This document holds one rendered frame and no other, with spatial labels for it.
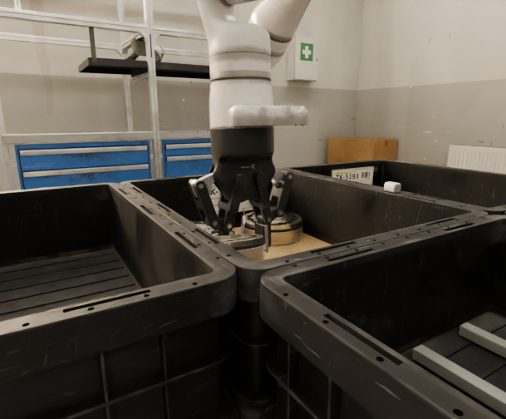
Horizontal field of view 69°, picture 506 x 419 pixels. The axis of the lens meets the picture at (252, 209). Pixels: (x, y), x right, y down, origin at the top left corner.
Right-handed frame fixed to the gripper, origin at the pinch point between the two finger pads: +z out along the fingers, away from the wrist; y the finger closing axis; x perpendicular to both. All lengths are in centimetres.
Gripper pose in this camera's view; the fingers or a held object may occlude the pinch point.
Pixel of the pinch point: (245, 242)
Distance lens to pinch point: 46.8
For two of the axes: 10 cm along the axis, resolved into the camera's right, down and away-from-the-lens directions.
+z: 0.2, 9.8, 2.2
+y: -8.6, 1.3, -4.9
